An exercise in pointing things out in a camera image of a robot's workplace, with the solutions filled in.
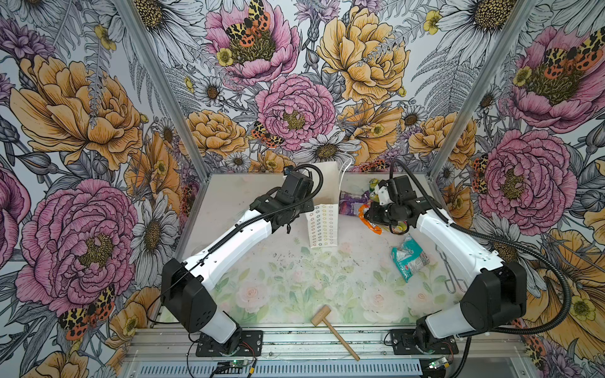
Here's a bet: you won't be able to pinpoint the white flower-print paper bag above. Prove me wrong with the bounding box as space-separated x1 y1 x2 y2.
307 160 353 249

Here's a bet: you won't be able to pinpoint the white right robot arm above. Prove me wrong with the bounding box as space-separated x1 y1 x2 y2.
364 176 527 346

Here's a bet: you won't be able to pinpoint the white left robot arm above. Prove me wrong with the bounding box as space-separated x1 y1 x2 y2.
159 165 324 354

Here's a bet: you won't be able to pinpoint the green Fox's spring tea bag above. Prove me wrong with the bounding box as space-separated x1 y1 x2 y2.
369 178 381 197

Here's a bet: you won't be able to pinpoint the purple candy bag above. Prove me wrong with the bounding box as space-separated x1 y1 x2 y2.
339 191 370 217

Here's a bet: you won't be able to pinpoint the teal white snack packet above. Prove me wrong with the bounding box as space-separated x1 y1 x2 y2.
391 235 429 283

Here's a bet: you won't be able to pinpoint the wooden mallet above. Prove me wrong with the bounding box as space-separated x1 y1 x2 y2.
310 305 361 362

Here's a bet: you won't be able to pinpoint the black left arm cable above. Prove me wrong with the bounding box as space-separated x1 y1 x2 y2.
145 163 325 326

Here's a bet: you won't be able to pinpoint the metal wire tongs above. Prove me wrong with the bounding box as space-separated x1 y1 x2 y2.
435 247 468 294

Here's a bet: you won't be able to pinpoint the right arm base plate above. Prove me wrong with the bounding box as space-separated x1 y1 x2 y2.
383 329 459 355

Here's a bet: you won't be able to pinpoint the black corrugated right cable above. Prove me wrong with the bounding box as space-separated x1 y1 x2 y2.
391 159 573 336

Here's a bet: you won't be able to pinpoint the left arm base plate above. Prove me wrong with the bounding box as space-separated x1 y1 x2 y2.
195 329 264 358

